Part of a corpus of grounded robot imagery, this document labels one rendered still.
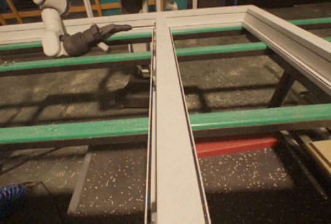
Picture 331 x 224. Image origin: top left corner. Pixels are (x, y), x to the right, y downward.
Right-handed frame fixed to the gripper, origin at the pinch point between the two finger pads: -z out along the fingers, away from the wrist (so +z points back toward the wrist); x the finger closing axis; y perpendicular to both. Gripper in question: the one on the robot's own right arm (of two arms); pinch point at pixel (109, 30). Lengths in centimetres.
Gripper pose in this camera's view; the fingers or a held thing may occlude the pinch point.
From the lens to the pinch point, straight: 76.2
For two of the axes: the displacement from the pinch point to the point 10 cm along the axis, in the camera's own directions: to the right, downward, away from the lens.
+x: -0.3, 0.5, -10.0
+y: -4.0, -9.2, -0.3
